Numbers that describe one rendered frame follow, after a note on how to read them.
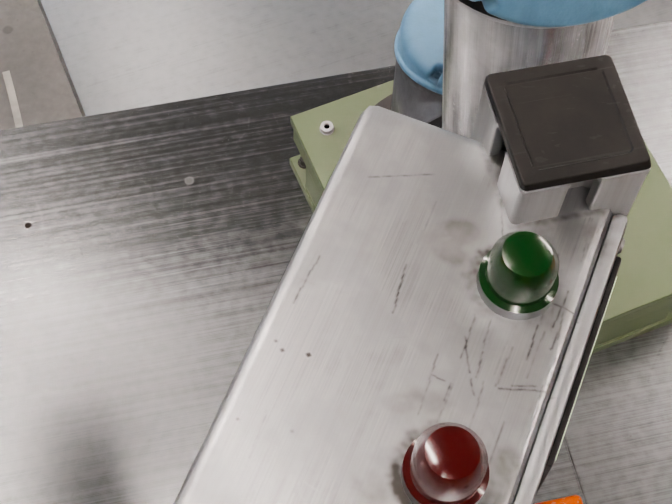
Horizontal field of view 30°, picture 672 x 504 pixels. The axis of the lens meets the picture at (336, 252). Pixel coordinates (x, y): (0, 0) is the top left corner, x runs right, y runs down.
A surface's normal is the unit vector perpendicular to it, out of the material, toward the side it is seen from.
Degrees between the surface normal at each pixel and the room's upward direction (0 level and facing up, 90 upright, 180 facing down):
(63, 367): 0
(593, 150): 0
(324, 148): 4
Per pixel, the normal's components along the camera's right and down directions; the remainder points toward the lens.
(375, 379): 0.04, -0.47
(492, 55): -0.47, 0.82
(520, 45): -0.19, 0.90
